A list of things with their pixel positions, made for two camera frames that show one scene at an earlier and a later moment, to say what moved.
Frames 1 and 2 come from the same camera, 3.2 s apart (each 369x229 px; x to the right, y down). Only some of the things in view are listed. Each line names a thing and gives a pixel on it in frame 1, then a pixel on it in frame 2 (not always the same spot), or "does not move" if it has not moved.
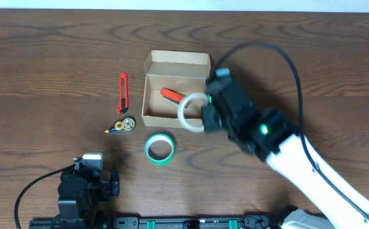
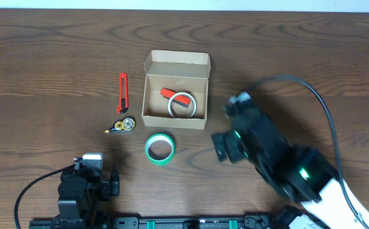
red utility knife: x=123 y=104 does not move
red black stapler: x=173 y=96 does not move
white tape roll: x=181 y=112 -> x=185 y=93
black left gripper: x=114 y=186 does not move
